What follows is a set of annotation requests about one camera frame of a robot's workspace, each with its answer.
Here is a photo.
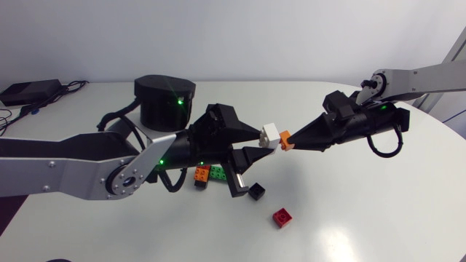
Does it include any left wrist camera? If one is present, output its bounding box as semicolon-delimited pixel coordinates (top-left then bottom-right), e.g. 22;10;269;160
188;108;220;146

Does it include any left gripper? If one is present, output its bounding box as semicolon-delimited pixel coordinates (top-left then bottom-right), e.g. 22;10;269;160
159;103;275;199

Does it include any black cable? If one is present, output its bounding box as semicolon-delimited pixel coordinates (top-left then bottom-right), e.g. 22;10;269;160
0;107;23;136
17;79;90;118

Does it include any black toy brick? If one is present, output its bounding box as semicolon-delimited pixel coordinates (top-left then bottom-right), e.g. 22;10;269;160
248;182;266;202

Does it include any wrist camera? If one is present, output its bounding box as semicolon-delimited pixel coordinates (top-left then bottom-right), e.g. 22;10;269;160
323;90;360;122
188;108;220;146

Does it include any red toy brick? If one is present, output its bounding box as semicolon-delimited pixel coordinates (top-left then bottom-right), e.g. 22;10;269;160
272;207;293;229

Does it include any dark mat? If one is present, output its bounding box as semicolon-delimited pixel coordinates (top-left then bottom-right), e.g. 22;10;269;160
0;194;30;237

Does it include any orange toy brick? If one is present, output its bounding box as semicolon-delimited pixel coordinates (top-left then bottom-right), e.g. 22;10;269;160
193;165;212;183
279;130;296;152

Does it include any black power brick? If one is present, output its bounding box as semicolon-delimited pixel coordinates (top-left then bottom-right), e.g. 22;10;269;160
0;79;63;108

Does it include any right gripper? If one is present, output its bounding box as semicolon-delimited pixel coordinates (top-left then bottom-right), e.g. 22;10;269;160
286;101;411;153

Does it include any green toy brick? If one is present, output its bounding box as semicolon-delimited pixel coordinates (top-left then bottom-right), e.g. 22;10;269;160
208;164;228;181

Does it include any white toy brick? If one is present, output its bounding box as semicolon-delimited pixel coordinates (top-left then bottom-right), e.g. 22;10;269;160
258;122;282;151

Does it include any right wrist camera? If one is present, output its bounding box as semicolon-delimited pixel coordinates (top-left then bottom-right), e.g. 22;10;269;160
323;90;360;122

